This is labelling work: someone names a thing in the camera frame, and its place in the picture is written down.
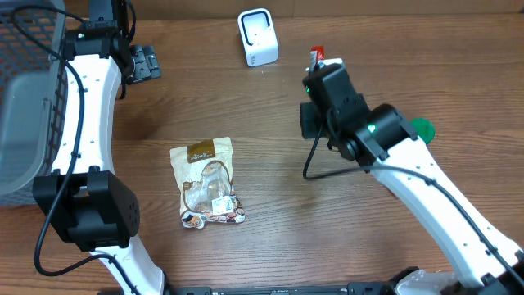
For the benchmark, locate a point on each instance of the red snack stick packet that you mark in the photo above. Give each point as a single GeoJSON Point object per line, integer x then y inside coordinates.
{"type": "Point", "coordinates": [318, 60]}

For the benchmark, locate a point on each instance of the grey mesh plastic basket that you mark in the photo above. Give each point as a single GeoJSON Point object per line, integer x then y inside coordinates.
{"type": "Point", "coordinates": [33, 95]}

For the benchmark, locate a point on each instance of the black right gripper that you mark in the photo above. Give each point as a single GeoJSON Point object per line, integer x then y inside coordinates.
{"type": "Point", "coordinates": [309, 125]}

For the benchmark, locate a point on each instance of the beige brown snack bag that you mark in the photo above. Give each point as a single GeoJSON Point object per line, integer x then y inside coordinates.
{"type": "Point", "coordinates": [204, 175]}

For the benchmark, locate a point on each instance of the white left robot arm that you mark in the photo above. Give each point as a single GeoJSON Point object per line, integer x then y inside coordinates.
{"type": "Point", "coordinates": [82, 199]}

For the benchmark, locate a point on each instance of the green lid Knorr jar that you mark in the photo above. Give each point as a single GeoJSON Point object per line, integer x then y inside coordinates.
{"type": "Point", "coordinates": [425, 129]}

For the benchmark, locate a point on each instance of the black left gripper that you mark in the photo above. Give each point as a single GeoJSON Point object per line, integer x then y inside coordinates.
{"type": "Point", "coordinates": [144, 62]}

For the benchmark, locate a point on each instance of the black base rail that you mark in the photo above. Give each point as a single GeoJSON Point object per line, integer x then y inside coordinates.
{"type": "Point", "coordinates": [369, 288]}

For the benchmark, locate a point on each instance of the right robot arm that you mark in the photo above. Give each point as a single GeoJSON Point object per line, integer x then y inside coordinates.
{"type": "Point", "coordinates": [387, 146]}

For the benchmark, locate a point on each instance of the white barcode scanner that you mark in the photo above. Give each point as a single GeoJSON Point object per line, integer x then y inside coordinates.
{"type": "Point", "coordinates": [258, 36]}

